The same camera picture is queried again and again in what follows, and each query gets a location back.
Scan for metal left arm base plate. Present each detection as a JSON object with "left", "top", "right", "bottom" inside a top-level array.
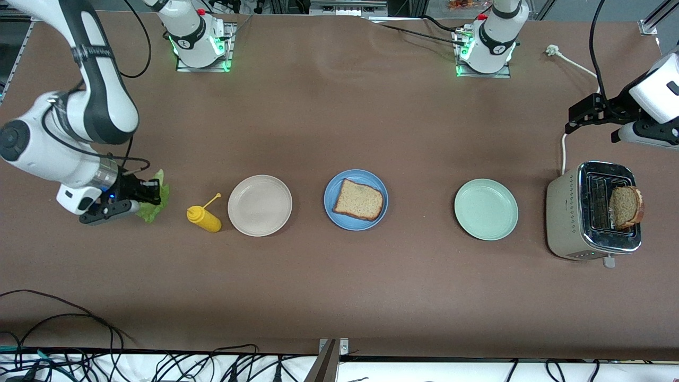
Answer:
[{"left": 454, "top": 29, "right": 512, "bottom": 79}]

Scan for aluminium table edge bracket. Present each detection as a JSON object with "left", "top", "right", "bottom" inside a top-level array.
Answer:
[{"left": 304, "top": 338, "right": 350, "bottom": 382}]

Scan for black looped cable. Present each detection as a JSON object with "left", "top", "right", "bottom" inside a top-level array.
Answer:
[{"left": 0, "top": 289, "right": 128, "bottom": 353}]

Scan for silver metal frame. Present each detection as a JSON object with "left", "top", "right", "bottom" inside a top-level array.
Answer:
[{"left": 309, "top": 0, "right": 388, "bottom": 16}]

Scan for black cable on table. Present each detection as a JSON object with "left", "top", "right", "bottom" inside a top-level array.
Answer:
[{"left": 366, "top": 15, "right": 470, "bottom": 47}]

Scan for blue round plate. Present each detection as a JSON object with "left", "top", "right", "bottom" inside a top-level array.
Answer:
[{"left": 324, "top": 169, "right": 389, "bottom": 231}]

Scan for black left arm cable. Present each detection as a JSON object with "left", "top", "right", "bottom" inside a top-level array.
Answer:
[{"left": 590, "top": 0, "right": 626, "bottom": 115}]

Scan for mint green round plate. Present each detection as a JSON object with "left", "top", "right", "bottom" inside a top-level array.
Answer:
[{"left": 454, "top": 178, "right": 519, "bottom": 241}]

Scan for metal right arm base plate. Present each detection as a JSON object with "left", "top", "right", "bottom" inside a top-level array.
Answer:
[{"left": 176, "top": 22, "right": 237, "bottom": 73}]

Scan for green lettuce leaf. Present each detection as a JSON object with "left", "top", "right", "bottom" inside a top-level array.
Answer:
[{"left": 137, "top": 169, "right": 171, "bottom": 223}]

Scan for brown table cover sheet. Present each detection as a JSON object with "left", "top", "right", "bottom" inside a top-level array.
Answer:
[{"left": 0, "top": 10, "right": 679, "bottom": 361}]

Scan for tangled black cables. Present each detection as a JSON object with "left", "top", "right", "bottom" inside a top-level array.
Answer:
[{"left": 0, "top": 344, "right": 319, "bottom": 382}]

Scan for beige chrome toaster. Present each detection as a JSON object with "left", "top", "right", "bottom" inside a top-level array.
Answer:
[{"left": 546, "top": 161, "right": 642, "bottom": 268}]

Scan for white toaster power cable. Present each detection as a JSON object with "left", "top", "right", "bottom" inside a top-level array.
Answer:
[{"left": 545, "top": 45, "right": 602, "bottom": 176}]

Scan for brown bread slice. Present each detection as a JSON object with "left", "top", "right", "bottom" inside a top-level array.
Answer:
[
  {"left": 332, "top": 178, "right": 385, "bottom": 222},
  {"left": 608, "top": 186, "right": 646, "bottom": 230}
]

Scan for beige round plate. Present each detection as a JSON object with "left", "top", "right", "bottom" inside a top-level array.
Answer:
[{"left": 228, "top": 175, "right": 293, "bottom": 237}]

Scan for yellow mustard squeeze bottle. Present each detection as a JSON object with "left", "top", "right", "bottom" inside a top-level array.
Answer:
[{"left": 186, "top": 193, "right": 222, "bottom": 233}]

